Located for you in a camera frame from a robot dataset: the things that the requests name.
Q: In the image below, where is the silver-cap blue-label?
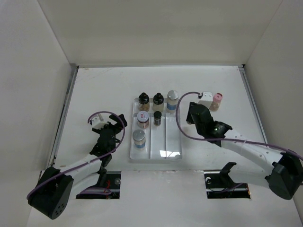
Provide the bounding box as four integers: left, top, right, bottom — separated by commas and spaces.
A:
132, 130, 146, 149

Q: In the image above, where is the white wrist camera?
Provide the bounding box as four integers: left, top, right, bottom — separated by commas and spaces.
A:
89, 113, 107, 130
198, 91, 213, 109

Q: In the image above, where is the silver-cap blue-label bottle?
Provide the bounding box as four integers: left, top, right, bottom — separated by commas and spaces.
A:
166, 90, 179, 114

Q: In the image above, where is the black-cap brown spice jar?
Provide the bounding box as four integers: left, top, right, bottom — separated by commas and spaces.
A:
153, 111, 162, 126

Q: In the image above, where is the pink-cap spice bottle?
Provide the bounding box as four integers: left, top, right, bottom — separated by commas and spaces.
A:
209, 93, 223, 111

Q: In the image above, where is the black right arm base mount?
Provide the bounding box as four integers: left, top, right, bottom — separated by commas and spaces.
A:
219, 162, 237, 189

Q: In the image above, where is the right aluminium table rail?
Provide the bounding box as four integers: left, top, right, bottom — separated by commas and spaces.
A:
238, 65, 268, 143

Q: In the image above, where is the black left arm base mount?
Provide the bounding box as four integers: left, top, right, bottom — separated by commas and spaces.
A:
96, 168, 111, 189

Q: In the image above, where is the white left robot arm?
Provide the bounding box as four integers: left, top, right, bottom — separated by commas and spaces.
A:
27, 111, 127, 220

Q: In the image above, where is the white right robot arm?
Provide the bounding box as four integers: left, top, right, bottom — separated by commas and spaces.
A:
187, 102, 303, 200

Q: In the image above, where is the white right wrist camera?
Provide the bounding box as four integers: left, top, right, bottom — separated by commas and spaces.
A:
198, 91, 213, 109

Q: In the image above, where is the white-cap orange-label spice jar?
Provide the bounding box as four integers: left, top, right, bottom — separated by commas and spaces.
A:
137, 111, 149, 129

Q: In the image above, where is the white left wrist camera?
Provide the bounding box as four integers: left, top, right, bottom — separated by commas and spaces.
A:
89, 113, 107, 130

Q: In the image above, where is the aluminium table rail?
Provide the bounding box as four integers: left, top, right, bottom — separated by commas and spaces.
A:
238, 65, 268, 143
45, 63, 79, 168

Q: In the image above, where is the black-cap white powder bottle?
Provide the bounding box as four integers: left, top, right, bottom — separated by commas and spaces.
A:
152, 92, 164, 112

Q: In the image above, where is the white divided organizer tray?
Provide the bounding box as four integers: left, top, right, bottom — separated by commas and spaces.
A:
130, 98, 182, 163

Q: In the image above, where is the black-cap brown spice bottle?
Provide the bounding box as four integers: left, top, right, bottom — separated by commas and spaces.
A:
138, 92, 150, 112

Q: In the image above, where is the left aluminium table rail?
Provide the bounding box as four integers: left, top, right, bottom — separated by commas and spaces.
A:
45, 63, 79, 168

